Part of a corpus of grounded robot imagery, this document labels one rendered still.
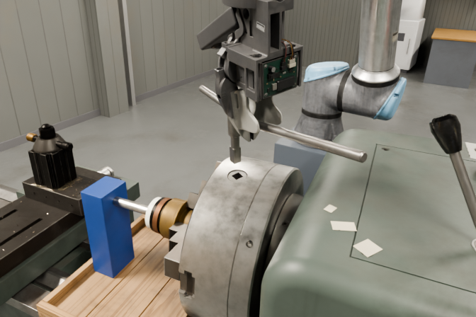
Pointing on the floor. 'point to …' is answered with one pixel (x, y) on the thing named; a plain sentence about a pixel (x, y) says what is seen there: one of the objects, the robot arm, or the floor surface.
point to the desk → (451, 58)
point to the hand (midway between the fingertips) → (247, 130)
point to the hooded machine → (410, 30)
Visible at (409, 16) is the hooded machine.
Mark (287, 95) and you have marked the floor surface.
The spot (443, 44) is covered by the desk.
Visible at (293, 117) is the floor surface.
